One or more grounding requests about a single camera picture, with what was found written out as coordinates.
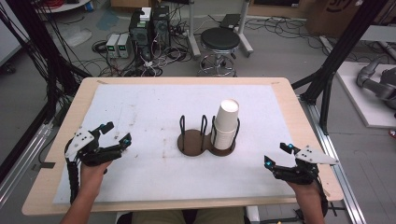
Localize cardboard box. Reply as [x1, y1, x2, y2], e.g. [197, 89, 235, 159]
[304, 0, 396, 39]

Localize black tape strip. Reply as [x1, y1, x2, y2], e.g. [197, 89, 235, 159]
[30, 161, 57, 172]

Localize white stand leg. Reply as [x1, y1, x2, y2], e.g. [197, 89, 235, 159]
[186, 0, 203, 59]
[237, 0, 254, 58]

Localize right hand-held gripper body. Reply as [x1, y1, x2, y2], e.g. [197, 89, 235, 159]
[273, 145, 340, 186]

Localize tangle of floor cables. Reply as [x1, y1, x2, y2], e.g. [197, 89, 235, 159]
[91, 18, 200, 77]

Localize grey power supply unit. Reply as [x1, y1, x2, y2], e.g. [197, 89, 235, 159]
[105, 33, 121, 59]
[117, 33, 132, 60]

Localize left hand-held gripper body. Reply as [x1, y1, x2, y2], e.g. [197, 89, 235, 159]
[64, 126, 124, 168]

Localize aluminium rail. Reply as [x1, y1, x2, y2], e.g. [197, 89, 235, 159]
[0, 121, 54, 208]
[299, 98, 368, 224]

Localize white platform board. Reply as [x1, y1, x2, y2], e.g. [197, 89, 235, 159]
[335, 61, 396, 130]

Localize brown cup holder rack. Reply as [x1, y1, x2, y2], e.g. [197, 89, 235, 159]
[177, 114, 241, 158]

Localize black metal frame post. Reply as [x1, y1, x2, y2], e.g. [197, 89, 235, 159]
[291, 0, 390, 135]
[5, 0, 92, 125]

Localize black computer tower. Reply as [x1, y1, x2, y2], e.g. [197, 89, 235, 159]
[128, 7, 154, 61]
[151, 5, 172, 51]

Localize black cable chain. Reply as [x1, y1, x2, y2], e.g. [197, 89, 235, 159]
[313, 174, 330, 218]
[65, 154, 81, 205]

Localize person's left hand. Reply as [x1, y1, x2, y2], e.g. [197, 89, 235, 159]
[79, 160, 112, 193]

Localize person's right hand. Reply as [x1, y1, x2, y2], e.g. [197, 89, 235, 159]
[287, 181, 322, 203]

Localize stack of white paper cups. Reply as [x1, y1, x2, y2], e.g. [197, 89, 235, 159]
[210, 99, 240, 151]

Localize person's khaki pants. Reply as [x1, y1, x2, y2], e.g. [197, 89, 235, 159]
[131, 207, 246, 224]

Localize black round stool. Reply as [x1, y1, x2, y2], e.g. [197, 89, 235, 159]
[196, 27, 242, 77]

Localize white round table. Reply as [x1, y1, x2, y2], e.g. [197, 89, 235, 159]
[36, 0, 92, 14]

